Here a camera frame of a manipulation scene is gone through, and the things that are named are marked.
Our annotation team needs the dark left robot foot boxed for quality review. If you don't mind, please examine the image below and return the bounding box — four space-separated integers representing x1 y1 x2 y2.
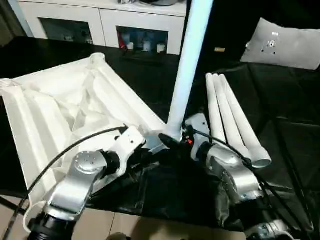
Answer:
107 232 131 240

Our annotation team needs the grey printed cushion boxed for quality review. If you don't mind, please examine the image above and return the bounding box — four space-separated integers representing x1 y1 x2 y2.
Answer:
239 17 320 71

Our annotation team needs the brown curtain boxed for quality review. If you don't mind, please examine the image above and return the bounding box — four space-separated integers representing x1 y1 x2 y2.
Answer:
0 0 20 47

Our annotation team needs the black folding stand frame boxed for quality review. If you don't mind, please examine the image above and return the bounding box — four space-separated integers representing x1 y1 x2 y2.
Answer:
0 194 27 216

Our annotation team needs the black work mat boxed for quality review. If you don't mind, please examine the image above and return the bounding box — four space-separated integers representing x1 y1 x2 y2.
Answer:
0 36 320 236

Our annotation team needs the white plastic table leg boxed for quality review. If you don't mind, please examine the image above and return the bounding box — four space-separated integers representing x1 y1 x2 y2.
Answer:
166 0 215 141
212 73 252 160
218 73 273 169
205 73 227 145

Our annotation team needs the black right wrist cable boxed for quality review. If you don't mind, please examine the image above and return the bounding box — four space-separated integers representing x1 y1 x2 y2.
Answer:
191 129 316 236

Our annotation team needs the white glass-door cabinet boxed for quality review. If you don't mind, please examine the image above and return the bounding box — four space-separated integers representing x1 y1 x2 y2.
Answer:
14 0 187 56

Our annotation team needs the white plastic table top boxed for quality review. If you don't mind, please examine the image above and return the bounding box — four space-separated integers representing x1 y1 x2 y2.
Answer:
0 52 171 211

